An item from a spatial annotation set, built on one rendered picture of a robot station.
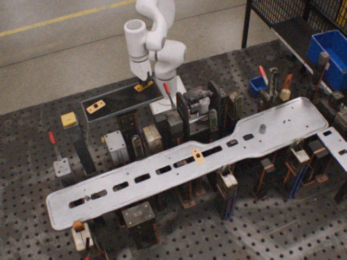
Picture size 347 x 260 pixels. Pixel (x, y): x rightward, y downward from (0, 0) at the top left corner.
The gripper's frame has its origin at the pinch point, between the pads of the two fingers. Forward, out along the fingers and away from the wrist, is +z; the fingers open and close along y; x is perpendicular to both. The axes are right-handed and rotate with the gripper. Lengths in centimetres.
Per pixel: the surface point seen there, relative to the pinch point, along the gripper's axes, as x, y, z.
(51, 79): 3, -168, 124
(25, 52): 2, -224, 124
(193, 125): 13.2, 18.4, 27.5
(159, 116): -1.0, 11.0, 14.3
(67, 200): -56, 13, 24
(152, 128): -7.1, 12.9, 16.0
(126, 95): -7.4, -5.2, 8.1
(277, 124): 42, 48, 24
